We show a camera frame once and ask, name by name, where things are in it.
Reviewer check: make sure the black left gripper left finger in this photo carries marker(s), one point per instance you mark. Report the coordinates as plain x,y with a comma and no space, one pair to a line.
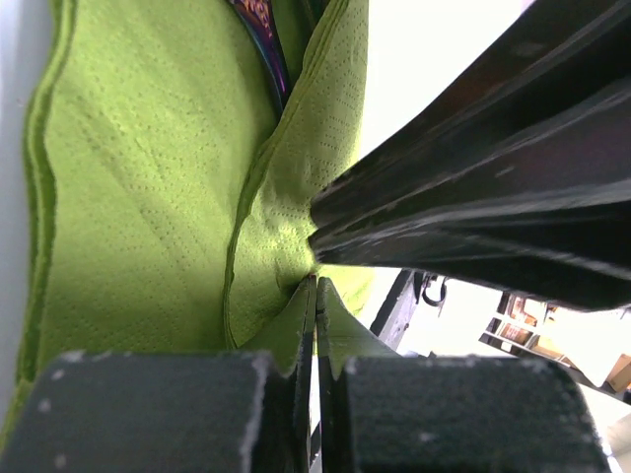
240,411

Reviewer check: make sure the green paper napkin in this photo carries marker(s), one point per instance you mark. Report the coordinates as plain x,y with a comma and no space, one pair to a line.
170,203

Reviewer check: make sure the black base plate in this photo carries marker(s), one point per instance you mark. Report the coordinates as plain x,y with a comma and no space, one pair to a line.
398,307

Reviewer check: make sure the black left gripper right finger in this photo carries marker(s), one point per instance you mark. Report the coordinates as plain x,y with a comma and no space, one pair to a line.
381,412

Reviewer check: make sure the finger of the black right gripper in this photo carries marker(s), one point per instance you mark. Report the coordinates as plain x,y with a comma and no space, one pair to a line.
527,49
549,219

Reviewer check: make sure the iridescent rainbow fork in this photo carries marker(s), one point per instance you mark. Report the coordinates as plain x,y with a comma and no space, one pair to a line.
257,17

